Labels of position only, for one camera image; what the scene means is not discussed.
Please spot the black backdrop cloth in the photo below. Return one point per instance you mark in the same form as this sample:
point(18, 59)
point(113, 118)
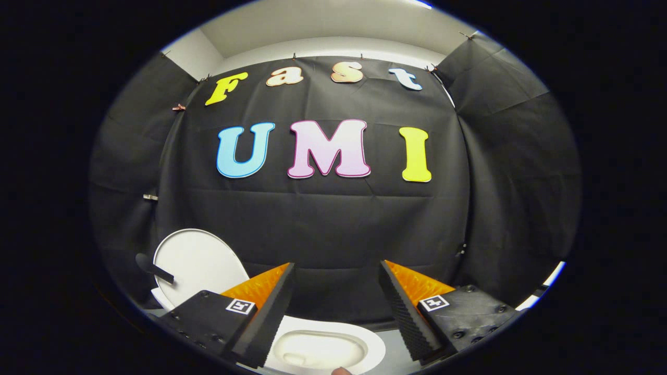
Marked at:
point(333, 224)

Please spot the white toilet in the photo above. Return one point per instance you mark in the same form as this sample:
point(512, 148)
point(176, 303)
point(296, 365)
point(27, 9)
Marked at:
point(374, 346)

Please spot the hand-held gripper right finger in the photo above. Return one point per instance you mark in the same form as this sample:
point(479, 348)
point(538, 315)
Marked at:
point(404, 317)

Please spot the white toilet lid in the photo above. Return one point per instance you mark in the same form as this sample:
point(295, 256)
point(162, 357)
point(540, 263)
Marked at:
point(203, 263)

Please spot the white shelf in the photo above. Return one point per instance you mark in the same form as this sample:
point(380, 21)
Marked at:
point(547, 284)

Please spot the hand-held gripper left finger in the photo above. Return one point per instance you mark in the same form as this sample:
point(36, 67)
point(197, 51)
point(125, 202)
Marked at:
point(268, 317)

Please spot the black round pull tab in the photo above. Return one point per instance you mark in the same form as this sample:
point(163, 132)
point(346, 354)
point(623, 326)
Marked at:
point(153, 270)

